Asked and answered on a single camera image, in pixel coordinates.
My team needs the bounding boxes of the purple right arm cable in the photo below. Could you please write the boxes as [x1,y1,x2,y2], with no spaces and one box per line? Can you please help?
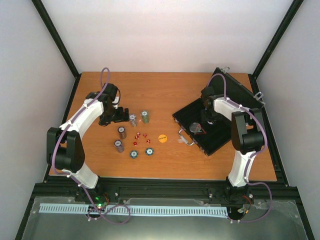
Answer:
[202,73,273,223]

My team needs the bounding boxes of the white dealer button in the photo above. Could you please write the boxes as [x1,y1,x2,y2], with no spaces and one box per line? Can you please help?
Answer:
[158,134,168,143]

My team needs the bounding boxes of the brown chip stack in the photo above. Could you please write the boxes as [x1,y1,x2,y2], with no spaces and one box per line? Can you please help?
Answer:
[117,126,127,140]

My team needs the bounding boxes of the blue 10 chip stack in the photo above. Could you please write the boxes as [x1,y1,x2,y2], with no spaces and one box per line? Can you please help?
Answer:
[129,113,138,127]

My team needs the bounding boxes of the black aluminium frame rail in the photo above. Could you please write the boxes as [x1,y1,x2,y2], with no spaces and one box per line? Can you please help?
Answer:
[30,177,302,206]

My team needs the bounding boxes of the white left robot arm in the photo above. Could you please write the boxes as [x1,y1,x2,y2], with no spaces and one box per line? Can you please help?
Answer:
[46,83,129,202]

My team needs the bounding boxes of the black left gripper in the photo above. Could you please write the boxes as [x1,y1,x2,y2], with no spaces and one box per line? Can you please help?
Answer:
[100,106,130,126]

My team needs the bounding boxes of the triangular all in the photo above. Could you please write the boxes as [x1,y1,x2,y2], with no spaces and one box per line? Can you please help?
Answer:
[194,126,207,135]

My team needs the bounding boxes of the green 20 chip stack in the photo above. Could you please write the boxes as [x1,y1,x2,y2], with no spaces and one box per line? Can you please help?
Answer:
[141,110,150,124]

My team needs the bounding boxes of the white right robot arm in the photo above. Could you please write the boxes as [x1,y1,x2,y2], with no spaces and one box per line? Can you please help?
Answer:
[201,86,268,188]

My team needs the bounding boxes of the flat blue chip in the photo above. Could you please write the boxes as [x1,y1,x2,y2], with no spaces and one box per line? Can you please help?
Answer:
[129,150,139,159]
[145,147,154,156]

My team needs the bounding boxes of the black poker set case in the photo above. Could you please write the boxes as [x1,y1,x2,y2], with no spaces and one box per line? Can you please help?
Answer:
[172,67,266,156]

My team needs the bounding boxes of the white perforated cable strip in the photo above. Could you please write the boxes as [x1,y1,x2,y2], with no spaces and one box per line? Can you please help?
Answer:
[38,203,228,218]

